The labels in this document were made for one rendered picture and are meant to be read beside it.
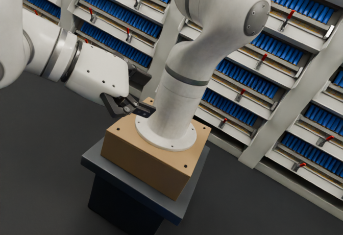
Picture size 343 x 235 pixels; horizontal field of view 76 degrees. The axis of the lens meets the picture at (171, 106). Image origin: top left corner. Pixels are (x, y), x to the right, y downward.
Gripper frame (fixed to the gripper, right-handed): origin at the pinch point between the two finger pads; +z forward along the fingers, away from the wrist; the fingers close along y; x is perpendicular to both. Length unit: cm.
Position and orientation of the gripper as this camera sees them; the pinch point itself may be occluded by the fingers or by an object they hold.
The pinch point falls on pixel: (146, 94)
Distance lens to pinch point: 45.4
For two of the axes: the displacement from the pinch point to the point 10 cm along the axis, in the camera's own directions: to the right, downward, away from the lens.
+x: 6.4, -5.7, -5.2
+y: 1.5, 7.5, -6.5
